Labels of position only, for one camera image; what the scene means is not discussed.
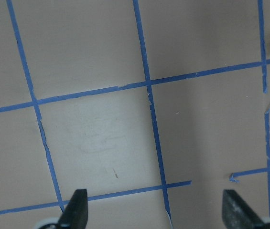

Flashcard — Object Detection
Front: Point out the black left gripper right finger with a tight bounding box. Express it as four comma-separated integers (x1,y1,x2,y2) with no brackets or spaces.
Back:
222,189,264,229

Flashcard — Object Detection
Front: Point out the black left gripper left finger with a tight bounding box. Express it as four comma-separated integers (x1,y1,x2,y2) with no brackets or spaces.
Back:
57,189,88,229

